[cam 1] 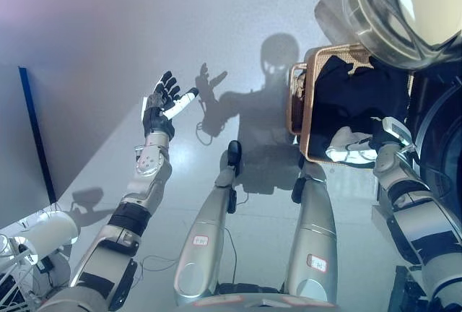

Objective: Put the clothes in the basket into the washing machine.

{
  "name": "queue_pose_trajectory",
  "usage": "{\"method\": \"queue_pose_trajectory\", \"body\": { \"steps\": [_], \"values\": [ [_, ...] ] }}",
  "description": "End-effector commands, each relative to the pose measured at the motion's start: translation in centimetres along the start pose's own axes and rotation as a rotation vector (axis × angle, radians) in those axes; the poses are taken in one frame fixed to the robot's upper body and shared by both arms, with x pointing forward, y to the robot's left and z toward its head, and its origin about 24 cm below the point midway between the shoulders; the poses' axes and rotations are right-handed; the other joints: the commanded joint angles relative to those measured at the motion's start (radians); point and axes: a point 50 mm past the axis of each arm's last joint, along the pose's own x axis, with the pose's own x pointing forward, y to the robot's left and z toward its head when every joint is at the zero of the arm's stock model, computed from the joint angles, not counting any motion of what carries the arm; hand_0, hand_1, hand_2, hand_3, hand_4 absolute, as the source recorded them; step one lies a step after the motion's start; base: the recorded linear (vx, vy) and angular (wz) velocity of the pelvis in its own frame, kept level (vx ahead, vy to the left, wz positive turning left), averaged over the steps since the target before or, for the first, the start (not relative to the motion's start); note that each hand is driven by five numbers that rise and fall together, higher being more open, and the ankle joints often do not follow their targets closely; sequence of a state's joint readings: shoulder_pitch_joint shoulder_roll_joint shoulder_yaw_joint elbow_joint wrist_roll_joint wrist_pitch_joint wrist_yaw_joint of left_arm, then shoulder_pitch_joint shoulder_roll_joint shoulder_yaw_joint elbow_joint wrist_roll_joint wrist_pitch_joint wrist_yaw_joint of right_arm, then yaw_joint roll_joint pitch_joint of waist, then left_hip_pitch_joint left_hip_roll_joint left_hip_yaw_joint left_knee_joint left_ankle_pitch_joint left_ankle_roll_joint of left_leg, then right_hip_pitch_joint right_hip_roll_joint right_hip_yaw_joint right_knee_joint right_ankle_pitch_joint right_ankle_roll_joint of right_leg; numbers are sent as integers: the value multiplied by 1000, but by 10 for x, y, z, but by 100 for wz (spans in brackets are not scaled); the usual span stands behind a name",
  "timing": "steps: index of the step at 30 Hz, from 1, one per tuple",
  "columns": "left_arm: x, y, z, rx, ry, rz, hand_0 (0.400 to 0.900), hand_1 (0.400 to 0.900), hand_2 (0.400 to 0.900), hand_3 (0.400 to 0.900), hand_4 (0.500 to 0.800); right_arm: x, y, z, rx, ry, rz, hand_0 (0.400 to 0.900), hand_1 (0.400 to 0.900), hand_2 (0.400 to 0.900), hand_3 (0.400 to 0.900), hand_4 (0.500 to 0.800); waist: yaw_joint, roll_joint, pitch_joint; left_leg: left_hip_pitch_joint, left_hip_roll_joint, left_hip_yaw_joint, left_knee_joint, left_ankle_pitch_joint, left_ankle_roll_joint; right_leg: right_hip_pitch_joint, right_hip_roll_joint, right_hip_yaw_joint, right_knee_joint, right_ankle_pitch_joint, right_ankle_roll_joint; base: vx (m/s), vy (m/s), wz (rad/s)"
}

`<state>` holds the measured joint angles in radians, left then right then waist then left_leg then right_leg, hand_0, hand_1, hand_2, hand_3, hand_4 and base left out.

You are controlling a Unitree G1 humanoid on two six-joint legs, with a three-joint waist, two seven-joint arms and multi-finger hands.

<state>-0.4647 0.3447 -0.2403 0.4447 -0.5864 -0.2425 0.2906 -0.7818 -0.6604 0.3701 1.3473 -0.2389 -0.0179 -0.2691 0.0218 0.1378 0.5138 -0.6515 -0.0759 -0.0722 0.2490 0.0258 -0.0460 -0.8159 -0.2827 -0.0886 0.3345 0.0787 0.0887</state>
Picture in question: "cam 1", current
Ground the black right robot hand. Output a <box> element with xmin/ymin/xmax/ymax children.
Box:
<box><xmin>355</xmin><ymin>123</ymin><xmax>390</xmax><ymax>155</ymax></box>

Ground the white cylindrical device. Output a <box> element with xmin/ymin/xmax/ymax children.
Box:
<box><xmin>0</xmin><ymin>210</ymin><xmax>81</xmax><ymax>267</ymax></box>

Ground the black garment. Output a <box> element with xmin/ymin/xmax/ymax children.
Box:
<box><xmin>310</xmin><ymin>55</ymin><xmax>413</xmax><ymax>167</ymax></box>

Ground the grey front-load washing machine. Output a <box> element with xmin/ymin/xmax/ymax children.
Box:
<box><xmin>404</xmin><ymin>69</ymin><xmax>462</xmax><ymax>221</ymax></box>

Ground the white garment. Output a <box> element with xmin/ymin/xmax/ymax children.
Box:
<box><xmin>324</xmin><ymin>125</ymin><xmax>380</xmax><ymax>165</ymax></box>

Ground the black left robot foot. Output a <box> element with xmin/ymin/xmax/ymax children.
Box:
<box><xmin>225</xmin><ymin>139</ymin><xmax>244</xmax><ymax>180</ymax></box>

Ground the round glass washer door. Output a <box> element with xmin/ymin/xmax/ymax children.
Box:
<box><xmin>340</xmin><ymin>0</ymin><xmax>462</xmax><ymax>72</ymax></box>

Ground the thin black floor cable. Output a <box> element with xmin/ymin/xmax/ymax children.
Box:
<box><xmin>138</xmin><ymin>226</ymin><xmax>240</xmax><ymax>286</ymax></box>

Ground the silver robot leg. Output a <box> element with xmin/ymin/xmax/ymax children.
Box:
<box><xmin>282</xmin><ymin>162</ymin><xmax>339</xmax><ymax>305</ymax></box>
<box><xmin>173</xmin><ymin>166</ymin><xmax>240</xmax><ymax>308</ymax></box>

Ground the grey panel with dark edge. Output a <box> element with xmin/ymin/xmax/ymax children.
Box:
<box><xmin>0</xmin><ymin>66</ymin><xmax>59</xmax><ymax>230</ymax></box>

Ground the silver right robot leg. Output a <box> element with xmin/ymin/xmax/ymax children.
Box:
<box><xmin>282</xmin><ymin>162</ymin><xmax>339</xmax><ymax>305</ymax></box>

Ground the silver left robot leg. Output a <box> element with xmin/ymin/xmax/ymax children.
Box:
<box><xmin>173</xmin><ymin>166</ymin><xmax>240</xmax><ymax>308</ymax></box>

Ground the tan wicker laundry basket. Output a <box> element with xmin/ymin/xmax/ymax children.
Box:
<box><xmin>286</xmin><ymin>42</ymin><xmax>414</xmax><ymax>165</ymax></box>

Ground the grey robot torso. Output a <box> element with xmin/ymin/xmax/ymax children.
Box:
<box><xmin>175</xmin><ymin>291</ymin><xmax>341</xmax><ymax>312</ymax></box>

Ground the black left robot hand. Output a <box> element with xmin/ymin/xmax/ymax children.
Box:
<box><xmin>141</xmin><ymin>70</ymin><xmax>201</xmax><ymax>140</ymax></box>

